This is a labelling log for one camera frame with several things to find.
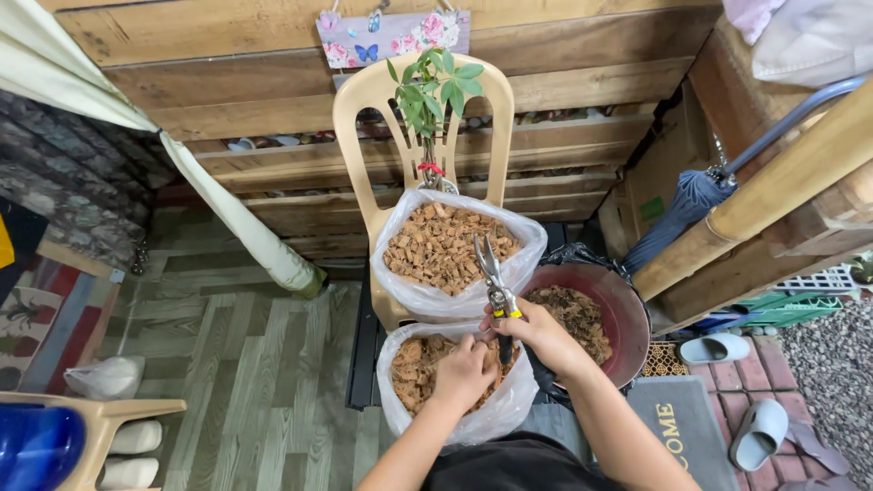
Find person's left hand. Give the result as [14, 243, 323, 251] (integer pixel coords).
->
[431, 333, 503, 415]

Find person's right hand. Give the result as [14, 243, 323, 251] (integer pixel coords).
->
[479, 298, 589, 383]

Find metal shears with yellow-black handles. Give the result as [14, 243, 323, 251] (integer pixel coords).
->
[472, 234, 524, 367]

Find clear bag of coco chips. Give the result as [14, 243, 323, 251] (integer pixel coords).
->
[370, 189, 548, 323]
[376, 321, 540, 447]

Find person's black shirt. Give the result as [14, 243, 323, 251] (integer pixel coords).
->
[421, 431, 625, 491]

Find red basin with coco husk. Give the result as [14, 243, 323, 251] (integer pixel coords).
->
[522, 262, 652, 391]

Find gold patterned mat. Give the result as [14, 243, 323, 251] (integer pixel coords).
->
[641, 341, 690, 378]

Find light blue slipper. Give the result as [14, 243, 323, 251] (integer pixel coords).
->
[678, 333, 751, 366]
[728, 399, 790, 473]

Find grey doormat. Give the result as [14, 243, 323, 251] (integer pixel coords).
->
[626, 375, 741, 491]

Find blue plastic crate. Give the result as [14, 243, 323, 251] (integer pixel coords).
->
[682, 312, 758, 335]

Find blue folded umbrella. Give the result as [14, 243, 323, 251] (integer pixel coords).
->
[622, 74, 873, 275]

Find beige plastic chair with slatted back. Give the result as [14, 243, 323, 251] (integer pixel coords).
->
[332, 53, 516, 331]

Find green leafy potted plant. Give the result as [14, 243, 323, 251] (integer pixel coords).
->
[385, 48, 485, 192]

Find green plastic crate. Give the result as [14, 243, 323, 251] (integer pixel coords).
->
[733, 293, 843, 328]

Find floral butterfly hanging sign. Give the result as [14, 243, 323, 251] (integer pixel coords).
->
[316, 8, 472, 70]

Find bamboo pole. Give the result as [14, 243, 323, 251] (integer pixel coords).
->
[633, 78, 873, 302]

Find white plastic crate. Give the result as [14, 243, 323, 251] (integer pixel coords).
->
[774, 265, 860, 296]

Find brown sandal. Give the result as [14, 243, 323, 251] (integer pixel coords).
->
[784, 417, 852, 477]

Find white slipper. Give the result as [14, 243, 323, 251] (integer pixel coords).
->
[99, 457, 160, 491]
[109, 419, 165, 456]

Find beige plastic chair with blue container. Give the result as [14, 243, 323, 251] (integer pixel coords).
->
[0, 391, 187, 491]

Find white filled plastic bag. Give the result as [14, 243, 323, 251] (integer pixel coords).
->
[63, 355, 146, 401]

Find pink cloth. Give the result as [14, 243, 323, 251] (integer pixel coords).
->
[722, 0, 785, 45]

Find white cloth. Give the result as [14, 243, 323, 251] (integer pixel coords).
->
[750, 0, 873, 90]

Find colourful patterned rug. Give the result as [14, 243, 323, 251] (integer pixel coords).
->
[0, 256, 120, 395]

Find blue plastic container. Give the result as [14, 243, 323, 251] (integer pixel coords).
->
[0, 402, 87, 491]

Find cream curtain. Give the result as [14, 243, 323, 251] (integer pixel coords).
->
[0, 0, 328, 300]

